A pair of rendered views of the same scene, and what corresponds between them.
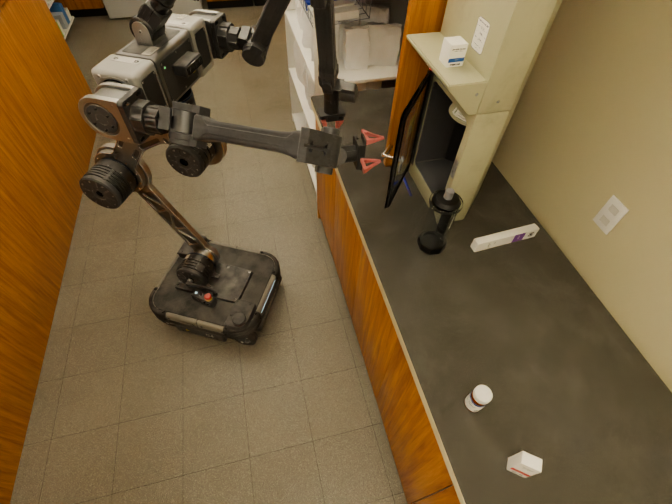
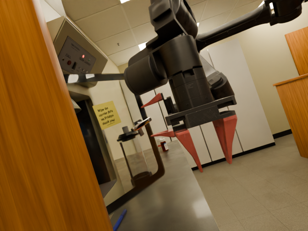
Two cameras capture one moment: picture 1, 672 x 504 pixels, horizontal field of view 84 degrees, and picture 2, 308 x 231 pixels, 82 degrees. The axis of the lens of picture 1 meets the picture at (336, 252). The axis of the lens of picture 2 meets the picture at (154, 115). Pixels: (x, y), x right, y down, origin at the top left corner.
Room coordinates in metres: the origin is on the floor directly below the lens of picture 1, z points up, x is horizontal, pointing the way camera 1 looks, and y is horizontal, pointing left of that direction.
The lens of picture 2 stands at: (1.63, 0.07, 1.19)
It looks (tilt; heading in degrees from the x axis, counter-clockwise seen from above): 2 degrees up; 200
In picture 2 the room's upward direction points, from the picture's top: 19 degrees counter-clockwise
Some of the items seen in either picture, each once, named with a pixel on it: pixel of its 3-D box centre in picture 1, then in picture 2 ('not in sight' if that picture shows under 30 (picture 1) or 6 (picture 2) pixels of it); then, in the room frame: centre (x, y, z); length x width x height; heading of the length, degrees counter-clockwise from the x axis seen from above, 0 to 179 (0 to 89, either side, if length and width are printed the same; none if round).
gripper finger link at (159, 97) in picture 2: (370, 142); (156, 107); (1.09, -0.10, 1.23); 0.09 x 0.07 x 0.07; 105
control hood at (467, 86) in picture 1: (440, 72); (80, 61); (1.13, -0.29, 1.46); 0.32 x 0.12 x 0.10; 16
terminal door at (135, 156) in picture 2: (406, 144); (116, 134); (1.15, -0.24, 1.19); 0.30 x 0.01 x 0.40; 158
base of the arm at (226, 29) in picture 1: (230, 37); not in sight; (1.34, 0.39, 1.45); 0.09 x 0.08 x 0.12; 168
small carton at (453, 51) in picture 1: (453, 51); not in sight; (1.09, -0.30, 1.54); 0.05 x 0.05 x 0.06; 17
